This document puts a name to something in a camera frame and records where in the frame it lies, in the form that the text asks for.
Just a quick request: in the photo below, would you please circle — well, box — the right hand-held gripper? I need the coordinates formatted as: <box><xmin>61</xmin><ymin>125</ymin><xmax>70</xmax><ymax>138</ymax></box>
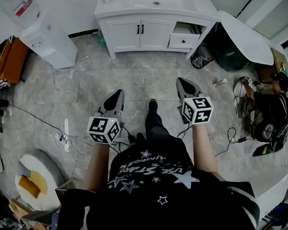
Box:
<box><xmin>174</xmin><ymin>77</ymin><xmax>216</xmax><ymax>127</ymax></box>

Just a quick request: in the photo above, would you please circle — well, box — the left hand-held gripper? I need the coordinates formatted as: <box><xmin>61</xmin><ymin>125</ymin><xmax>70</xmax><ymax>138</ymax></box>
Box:
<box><xmin>86</xmin><ymin>87</ymin><xmax>127</xmax><ymax>146</ymax></box>

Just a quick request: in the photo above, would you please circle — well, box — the person's left forearm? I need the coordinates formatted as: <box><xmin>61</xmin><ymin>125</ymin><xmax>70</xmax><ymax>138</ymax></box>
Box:
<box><xmin>84</xmin><ymin>139</ymin><xmax>111</xmax><ymax>193</ymax></box>

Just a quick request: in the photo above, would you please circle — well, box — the person's right forearm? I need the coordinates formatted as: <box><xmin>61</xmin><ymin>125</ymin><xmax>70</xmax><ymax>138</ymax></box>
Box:
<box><xmin>189</xmin><ymin>123</ymin><xmax>229</xmax><ymax>182</ymax></box>

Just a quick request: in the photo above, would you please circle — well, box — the white spray bottle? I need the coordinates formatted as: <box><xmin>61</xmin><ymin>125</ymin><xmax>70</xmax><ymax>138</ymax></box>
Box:
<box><xmin>212</xmin><ymin>78</ymin><xmax>228</xmax><ymax>88</ymax></box>

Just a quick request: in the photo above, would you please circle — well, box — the person's black shoe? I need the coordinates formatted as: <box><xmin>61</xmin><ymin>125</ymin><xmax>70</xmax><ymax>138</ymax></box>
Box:
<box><xmin>134</xmin><ymin>132</ymin><xmax>147</xmax><ymax>144</ymax></box>
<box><xmin>148</xmin><ymin>98</ymin><xmax>159</xmax><ymax>111</ymax></box>

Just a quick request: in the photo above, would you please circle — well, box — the white cabinet drawer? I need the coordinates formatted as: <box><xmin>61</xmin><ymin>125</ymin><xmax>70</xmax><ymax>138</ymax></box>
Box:
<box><xmin>168</xmin><ymin>32</ymin><xmax>200</xmax><ymax>50</ymax></box>

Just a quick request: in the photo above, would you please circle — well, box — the person's black trouser leg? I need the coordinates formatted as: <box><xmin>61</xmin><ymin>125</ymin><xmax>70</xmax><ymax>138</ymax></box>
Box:
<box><xmin>144</xmin><ymin>109</ymin><xmax>181</xmax><ymax>148</ymax></box>

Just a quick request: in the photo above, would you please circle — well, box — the white power strip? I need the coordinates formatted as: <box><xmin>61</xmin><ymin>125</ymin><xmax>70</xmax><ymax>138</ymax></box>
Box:
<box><xmin>53</xmin><ymin>117</ymin><xmax>72</xmax><ymax>153</ymax></box>

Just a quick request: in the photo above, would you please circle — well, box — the white vanity cabinet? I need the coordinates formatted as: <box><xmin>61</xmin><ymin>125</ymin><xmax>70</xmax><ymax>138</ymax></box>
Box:
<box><xmin>92</xmin><ymin>0</ymin><xmax>221</xmax><ymax>64</ymax></box>

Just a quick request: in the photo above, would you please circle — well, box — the white oval table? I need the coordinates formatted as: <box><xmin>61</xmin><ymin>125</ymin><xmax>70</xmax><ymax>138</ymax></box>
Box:
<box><xmin>215</xmin><ymin>10</ymin><xmax>277</xmax><ymax>66</ymax></box>

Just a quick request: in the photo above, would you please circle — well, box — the white water dispenser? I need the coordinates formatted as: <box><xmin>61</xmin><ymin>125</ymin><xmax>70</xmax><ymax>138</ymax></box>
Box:
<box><xmin>18</xmin><ymin>11</ymin><xmax>80</xmax><ymax>71</ymax></box>

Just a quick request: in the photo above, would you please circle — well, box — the person's black star t-shirt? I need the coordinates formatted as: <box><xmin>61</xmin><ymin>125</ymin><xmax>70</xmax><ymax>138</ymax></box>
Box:
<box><xmin>57</xmin><ymin>131</ymin><xmax>264</xmax><ymax>230</ymax></box>

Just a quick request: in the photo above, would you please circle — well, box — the orange chair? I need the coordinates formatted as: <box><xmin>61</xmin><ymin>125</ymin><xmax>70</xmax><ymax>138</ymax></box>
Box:
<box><xmin>0</xmin><ymin>37</ymin><xmax>30</xmax><ymax>85</ymax></box>

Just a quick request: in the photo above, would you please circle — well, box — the grey round armchair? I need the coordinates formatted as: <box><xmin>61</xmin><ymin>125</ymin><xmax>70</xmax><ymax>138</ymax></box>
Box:
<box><xmin>13</xmin><ymin>148</ymin><xmax>67</xmax><ymax>212</ymax></box>

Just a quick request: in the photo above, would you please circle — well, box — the yellow cushion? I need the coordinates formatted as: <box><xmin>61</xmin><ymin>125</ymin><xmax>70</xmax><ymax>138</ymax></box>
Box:
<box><xmin>29</xmin><ymin>170</ymin><xmax>50</xmax><ymax>195</ymax></box>

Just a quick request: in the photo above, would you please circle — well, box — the orange cushion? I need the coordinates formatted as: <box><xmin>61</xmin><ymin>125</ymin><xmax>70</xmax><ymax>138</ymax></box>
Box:
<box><xmin>18</xmin><ymin>174</ymin><xmax>42</xmax><ymax>200</ymax></box>

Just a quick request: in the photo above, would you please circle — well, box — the clear water bottle red label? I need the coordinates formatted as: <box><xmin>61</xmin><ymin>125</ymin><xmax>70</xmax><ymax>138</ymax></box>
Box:
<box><xmin>0</xmin><ymin>0</ymin><xmax>43</xmax><ymax>30</ymax></box>

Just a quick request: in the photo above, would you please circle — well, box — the white counter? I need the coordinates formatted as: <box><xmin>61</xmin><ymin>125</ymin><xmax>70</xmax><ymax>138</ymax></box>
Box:
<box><xmin>243</xmin><ymin>165</ymin><xmax>288</xmax><ymax>223</ymax></box>

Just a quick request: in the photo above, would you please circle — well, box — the black wire waste bin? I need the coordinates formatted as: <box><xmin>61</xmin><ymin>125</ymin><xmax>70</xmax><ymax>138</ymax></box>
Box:
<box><xmin>190</xmin><ymin>44</ymin><xmax>216</xmax><ymax>70</ymax></box>

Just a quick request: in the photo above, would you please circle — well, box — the white power cable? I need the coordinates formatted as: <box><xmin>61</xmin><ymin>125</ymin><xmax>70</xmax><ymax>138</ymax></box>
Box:
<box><xmin>45</xmin><ymin>54</ymin><xmax>93</xmax><ymax>180</ymax></box>

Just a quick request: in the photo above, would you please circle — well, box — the black power adapter cable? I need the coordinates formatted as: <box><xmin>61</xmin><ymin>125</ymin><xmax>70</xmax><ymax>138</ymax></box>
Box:
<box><xmin>215</xmin><ymin>126</ymin><xmax>257</xmax><ymax>160</ymax></box>

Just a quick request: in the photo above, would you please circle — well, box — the black floor cable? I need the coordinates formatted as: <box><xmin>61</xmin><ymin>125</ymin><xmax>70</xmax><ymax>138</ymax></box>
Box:
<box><xmin>7</xmin><ymin>103</ymin><xmax>97</xmax><ymax>149</ymax></box>

